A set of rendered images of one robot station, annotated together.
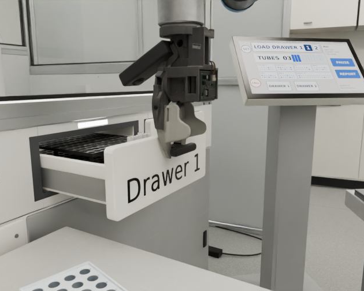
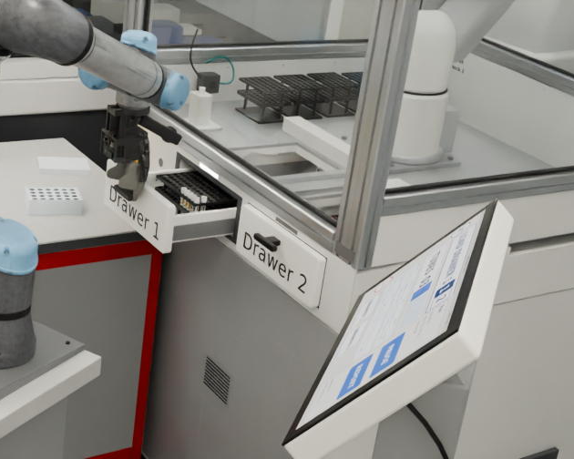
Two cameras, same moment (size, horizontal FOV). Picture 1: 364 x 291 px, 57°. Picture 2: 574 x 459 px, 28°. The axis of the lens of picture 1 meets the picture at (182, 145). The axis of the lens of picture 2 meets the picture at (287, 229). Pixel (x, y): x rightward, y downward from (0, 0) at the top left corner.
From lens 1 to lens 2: 278 cm
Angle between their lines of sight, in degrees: 105
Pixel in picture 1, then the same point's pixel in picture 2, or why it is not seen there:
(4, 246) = not seen: hidden behind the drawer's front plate
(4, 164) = (166, 158)
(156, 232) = (241, 340)
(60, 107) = (191, 143)
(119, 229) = (210, 284)
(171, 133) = (119, 173)
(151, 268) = (79, 229)
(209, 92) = (107, 151)
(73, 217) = not seen: hidden behind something
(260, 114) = not seen: outside the picture
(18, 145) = (172, 152)
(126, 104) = (236, 174)
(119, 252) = (109, 229)
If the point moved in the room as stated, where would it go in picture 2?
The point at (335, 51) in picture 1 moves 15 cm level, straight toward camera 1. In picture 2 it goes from (423, 328) to (347, 282)
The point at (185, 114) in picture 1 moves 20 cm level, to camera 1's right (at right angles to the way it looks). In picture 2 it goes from (134, 170) to (80, 197)
